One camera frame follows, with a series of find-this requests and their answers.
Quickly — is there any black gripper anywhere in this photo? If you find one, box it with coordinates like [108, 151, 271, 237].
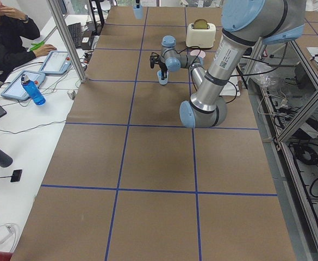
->
[158, 60, 166, 80]

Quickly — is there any light blue cup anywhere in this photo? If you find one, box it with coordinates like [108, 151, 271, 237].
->
[133, 6, 144, 20]
[157, 70, 169, 85]

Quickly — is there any pink bowl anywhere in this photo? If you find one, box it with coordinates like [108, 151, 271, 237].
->
[190, 49, 206, 59]

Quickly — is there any cream toaster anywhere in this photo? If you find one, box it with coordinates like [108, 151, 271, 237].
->
[185, 23, 216, 48]

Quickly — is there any bread slice in toaster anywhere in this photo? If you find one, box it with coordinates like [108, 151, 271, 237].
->
[193, 18, 208, 30]

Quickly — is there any black keyboard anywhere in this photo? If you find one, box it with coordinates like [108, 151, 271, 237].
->
[67, 22, 82, 48]

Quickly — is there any far teach pendant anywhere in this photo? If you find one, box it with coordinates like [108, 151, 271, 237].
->
[39, 51, 71, 75]

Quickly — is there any teach pendant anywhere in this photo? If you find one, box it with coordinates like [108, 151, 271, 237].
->
[0, 71, 46, 103]
[39, 51, 71, 75]

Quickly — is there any blue water bottle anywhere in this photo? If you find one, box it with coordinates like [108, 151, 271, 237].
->
[21, 74, 46, 105]

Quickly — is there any near teach pendant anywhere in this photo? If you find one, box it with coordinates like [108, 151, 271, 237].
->
[0, 71, 46, 103]

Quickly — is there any person in black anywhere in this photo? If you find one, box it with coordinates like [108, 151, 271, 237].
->
[0, 1, 56, 82]

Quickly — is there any small black puck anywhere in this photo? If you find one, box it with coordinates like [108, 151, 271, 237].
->
[10, 169, 22, 183]

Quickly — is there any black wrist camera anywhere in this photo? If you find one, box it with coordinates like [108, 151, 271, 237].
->
[149, 52, 160, 69]

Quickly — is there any aluminium frame post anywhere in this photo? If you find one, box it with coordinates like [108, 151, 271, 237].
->
[47, 0, 86, 83]

